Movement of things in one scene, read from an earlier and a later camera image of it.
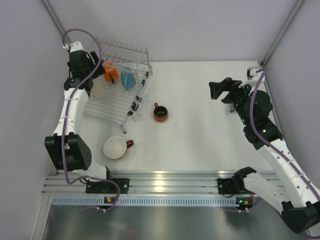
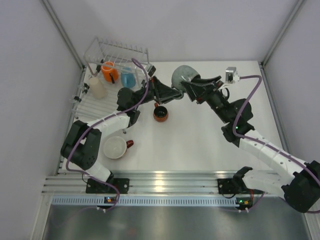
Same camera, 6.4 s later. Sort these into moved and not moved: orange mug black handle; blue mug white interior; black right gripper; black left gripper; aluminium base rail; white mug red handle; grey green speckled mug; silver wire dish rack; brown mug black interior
Moved: black right gripper; black left gripper; grey green speckled mug
Not moved: white mug red handle; brown mug black interior; aluminium base rail; silver wire dish rack; blue mug white interior; orange mug black handle
